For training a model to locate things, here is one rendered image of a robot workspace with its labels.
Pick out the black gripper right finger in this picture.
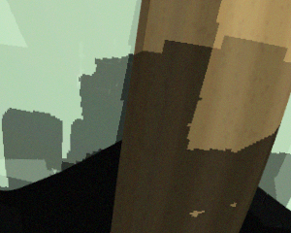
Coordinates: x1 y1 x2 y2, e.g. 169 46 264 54
239 186 291 233

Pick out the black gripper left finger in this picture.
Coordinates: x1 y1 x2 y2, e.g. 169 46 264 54
0 140 122 233

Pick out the brown wooden board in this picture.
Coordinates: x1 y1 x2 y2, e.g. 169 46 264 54
111 0 291 233

